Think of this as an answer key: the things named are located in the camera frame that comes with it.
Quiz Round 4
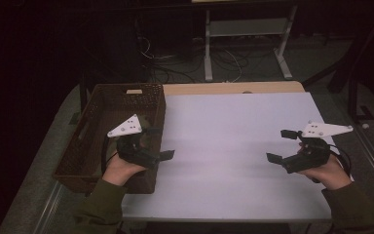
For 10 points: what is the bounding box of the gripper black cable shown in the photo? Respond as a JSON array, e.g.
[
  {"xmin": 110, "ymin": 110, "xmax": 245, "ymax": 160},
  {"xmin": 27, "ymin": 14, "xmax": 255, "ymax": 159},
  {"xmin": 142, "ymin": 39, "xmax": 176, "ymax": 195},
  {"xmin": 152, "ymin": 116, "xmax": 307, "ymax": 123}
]
[
  {"xmin": 329, "ymin": 144, "xmax": 353, "ymax": 178},
  {"xmin": 100, "ymin": 136, "xmax": 120, "ymax": 174}
]

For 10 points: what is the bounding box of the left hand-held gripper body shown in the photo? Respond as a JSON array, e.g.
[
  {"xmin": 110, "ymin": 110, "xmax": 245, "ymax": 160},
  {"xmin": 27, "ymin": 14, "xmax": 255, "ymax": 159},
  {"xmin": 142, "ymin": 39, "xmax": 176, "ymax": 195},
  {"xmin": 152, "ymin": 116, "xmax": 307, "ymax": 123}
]
[{"xmin": 106, "ymin": 113, "xmax": 162, "ymax": 171}]

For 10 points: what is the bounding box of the white table board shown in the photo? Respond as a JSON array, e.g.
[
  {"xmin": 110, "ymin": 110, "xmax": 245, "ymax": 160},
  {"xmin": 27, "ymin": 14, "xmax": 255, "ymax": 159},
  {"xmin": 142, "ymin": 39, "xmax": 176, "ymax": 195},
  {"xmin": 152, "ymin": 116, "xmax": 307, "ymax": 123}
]
[{"xmin": 121, "ymin": 92, "xmax": 355, "ymax": 222}]

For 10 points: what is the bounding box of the person's left hand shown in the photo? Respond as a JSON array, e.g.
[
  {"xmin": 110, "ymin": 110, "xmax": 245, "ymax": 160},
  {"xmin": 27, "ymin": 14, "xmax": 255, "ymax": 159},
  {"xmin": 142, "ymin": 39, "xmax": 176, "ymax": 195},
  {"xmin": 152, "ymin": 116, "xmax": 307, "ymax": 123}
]
[{"xmin": 101, "ymin": 152, "xmax": 148, "ymax": 187}]

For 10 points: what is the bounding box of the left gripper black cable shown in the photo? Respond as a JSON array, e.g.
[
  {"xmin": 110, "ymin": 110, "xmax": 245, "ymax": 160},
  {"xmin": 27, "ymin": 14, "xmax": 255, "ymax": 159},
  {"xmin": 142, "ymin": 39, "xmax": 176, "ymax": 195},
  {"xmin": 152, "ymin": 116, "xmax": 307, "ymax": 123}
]
[{"xmin": 100, "ymin": 136, "xmax": 120, "ymax": 174}]

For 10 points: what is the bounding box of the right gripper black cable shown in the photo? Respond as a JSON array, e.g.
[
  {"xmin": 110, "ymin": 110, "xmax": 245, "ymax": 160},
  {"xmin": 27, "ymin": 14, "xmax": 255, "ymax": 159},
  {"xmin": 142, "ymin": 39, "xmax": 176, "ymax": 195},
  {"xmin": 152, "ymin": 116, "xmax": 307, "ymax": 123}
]
[{"xmin": 329, "ymin": 144, "xmax": 353, "ymax": 178}]

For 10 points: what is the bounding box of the black metal stand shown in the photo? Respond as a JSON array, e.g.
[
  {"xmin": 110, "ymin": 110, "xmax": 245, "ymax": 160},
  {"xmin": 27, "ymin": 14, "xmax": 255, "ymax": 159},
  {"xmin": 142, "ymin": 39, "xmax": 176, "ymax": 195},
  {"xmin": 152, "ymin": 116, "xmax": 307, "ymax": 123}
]
[{"xmin": 347, "ymin": 76, "xmax": 374, "ymax": 125}]

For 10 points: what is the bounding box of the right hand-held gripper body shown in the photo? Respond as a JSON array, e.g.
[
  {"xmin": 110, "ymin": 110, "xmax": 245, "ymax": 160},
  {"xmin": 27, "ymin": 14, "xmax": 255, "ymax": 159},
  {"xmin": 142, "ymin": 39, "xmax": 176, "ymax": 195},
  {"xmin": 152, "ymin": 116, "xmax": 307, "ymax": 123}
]
[{"xmin": 281, "ymin": 120, "xmax": 355, "ymax": 175}]

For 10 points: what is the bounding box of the brown woven basket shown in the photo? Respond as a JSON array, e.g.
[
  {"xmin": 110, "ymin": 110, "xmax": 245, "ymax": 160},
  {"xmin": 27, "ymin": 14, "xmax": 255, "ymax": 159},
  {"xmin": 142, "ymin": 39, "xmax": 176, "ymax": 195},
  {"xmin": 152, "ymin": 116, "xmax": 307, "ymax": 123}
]
[{"xmin": 52, "ymin": 82, "xmax": 168, "ymax": 195}]

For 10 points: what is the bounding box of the white metal stand frame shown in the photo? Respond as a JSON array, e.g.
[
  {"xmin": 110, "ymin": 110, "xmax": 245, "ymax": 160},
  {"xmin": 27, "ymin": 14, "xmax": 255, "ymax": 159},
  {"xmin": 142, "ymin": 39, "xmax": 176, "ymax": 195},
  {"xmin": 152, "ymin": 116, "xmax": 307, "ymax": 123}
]
[{"xmin": 204, "ymin": 4, "xmax": 299, "ymax": 82}]

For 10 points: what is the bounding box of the white floor cable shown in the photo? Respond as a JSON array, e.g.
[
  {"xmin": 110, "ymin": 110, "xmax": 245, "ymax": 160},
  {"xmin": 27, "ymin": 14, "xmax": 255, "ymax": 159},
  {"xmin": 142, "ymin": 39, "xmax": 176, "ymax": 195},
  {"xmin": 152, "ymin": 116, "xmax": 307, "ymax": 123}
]
[{"xmin": 223, "ymin": 48, "xmax": 243, "ymax": 83}]

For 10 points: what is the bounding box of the tangle of dark floor cables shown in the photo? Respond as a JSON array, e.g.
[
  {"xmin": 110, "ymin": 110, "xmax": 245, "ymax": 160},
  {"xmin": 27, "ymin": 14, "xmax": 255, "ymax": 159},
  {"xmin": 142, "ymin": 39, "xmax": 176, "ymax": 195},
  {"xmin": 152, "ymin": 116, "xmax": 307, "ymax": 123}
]
[{"xmin": 139, "ymin": 35, "xmax": 251, "ymax": 84}]

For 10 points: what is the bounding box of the person's right hand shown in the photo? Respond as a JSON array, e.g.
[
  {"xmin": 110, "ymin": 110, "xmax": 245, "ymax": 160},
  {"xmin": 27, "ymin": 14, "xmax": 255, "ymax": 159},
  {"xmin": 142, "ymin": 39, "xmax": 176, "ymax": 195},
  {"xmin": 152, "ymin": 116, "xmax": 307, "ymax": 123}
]
[{"xmin": 296, "ymin": 142, "xmax": 353, "ymax": 191}]

